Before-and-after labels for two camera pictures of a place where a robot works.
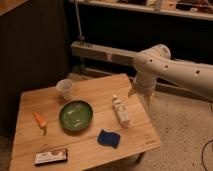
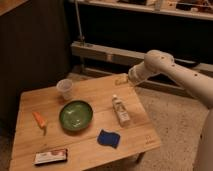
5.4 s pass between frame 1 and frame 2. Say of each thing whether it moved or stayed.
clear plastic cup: stayed
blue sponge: stayed
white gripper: moved
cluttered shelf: stayed
